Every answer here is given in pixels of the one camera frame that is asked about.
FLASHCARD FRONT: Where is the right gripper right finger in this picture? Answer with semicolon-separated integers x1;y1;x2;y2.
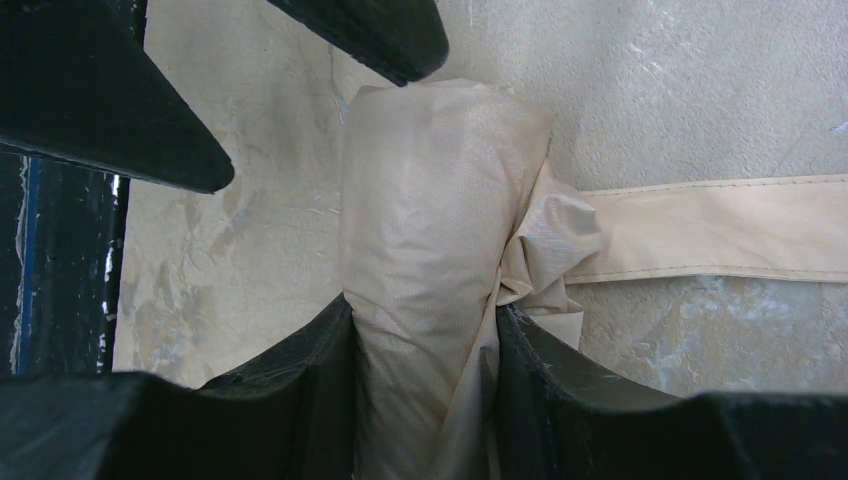
494;305;847;479

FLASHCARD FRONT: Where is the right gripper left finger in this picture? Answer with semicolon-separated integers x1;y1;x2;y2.
1;298;355;479

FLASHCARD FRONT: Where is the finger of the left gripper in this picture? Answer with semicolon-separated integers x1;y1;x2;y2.
1;1;234;194
270;0;449;86

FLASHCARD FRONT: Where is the beige folding umbrella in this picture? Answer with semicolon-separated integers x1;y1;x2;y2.
339;79;847;479

